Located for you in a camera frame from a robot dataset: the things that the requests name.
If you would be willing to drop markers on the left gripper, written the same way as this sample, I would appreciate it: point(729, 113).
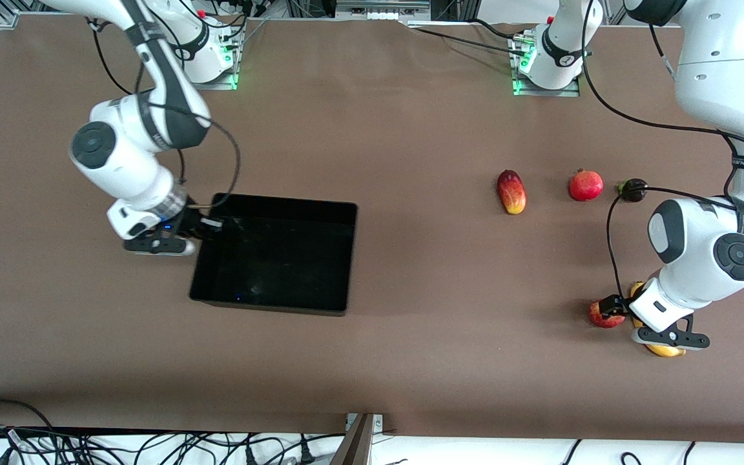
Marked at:
point(612, 305)

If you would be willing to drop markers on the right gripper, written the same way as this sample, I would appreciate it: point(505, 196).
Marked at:
point(188, 223)

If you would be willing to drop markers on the red yellow apple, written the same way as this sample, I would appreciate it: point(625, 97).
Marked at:
point(604, 321)

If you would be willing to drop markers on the yellow banana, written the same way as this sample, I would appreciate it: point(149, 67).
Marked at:
point(666, 351)

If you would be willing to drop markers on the black plastic box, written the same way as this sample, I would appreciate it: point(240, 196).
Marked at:
point(281, 258)

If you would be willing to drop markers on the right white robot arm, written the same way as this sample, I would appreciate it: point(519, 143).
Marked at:
point(120, 168)

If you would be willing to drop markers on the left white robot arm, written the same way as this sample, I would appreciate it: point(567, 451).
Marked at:
point(721, 77)

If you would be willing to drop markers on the dark purple mangosteen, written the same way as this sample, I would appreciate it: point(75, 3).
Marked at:
point(633, 190)

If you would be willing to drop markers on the red pomegranate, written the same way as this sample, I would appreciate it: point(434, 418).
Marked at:
point(586, 185)

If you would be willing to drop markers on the red yellow mango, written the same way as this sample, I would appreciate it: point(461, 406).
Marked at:
point(512, 192)

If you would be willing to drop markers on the brown table cover sheet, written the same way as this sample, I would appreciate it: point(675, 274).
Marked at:
point(372, 361)

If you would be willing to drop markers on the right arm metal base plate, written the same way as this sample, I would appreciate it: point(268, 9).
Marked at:
point(217, 82)

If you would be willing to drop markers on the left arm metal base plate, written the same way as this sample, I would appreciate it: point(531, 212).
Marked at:
point(543, 92)

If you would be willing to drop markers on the silver clamp bracket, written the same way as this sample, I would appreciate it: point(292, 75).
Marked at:
point(377, 421)

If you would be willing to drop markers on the grey metal post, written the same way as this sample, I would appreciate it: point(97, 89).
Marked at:
point(354, 445)

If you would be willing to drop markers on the silver metal rail fixture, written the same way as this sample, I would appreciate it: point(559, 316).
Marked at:
point(382, 8)

